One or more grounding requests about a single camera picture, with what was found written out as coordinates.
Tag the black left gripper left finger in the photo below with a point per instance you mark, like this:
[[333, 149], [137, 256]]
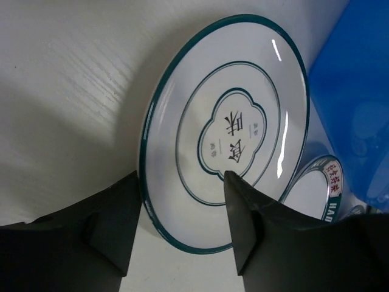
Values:
[[84, 247]]

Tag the blue plastic bin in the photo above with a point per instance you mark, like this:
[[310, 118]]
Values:
[[349, 88]]

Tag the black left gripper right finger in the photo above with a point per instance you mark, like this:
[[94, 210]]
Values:
[[279, 249]]

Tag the white plate thin green rim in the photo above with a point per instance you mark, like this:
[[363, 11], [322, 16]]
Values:
[[234, 98]]

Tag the green rim plate left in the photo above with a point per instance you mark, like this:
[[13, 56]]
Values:
[[317, 190]]

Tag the green rim plate right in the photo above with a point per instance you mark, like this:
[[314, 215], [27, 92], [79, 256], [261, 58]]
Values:
[[356, 210]]

